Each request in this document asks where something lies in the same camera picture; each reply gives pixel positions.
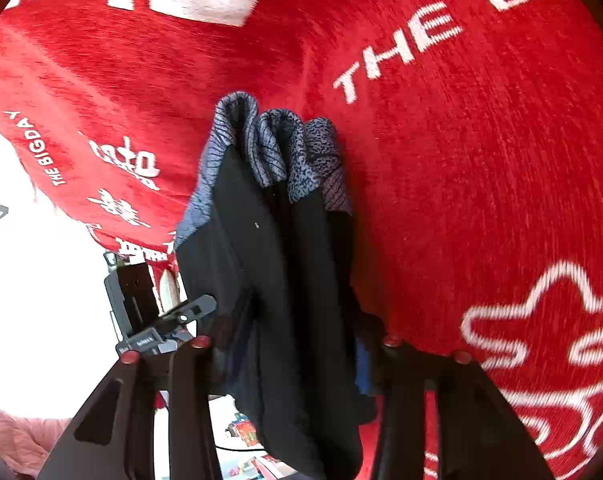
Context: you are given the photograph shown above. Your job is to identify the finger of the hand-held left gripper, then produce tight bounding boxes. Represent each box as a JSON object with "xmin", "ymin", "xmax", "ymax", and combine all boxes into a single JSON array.
[{"xmin": 157, "ymin": 294, "xmax": 218, "ymax": 327}]

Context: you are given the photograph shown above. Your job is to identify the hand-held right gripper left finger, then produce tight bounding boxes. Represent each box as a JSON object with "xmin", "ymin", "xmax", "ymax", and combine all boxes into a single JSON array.
[{"xmin": 46, "ymin": 336, "xmax": 223, "ymax": 480}]

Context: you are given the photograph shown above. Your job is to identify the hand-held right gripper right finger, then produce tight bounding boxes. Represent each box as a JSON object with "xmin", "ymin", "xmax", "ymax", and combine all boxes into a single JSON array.
[{"xmin": 355, "ymin": 334, "xmax": 557, "ymax": 480}]

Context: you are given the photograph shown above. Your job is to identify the black pants with patterned waistband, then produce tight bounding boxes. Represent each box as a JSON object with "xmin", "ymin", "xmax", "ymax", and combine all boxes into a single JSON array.
[{"xmin": 174, "ymin": 91, "xmax": 378, "ymax": 480}]

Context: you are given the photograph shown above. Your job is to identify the colourful printed box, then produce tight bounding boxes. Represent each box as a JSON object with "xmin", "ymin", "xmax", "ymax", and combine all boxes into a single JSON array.
[{"xmin": 225, "ymin": 411, "xmax": 260, "ymax": 449}]

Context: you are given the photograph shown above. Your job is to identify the pink cloth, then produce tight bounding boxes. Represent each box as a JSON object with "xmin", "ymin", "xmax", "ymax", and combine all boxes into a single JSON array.
[{"xmin": 0, "ymin": 401, "xmax": 73, "ymax": 478}]

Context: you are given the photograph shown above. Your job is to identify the red printed blanket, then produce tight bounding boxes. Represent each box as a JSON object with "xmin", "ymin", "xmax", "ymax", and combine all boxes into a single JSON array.
[{"xmin": 0, "ymin": 0, "xmax": 603, "ymax": 480}]

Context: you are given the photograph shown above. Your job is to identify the black cable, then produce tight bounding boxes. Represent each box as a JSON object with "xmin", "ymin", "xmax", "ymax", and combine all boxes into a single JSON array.
[{"xmin": 214, "ymin": 437, "xmax": 264, "ymax": 455}]

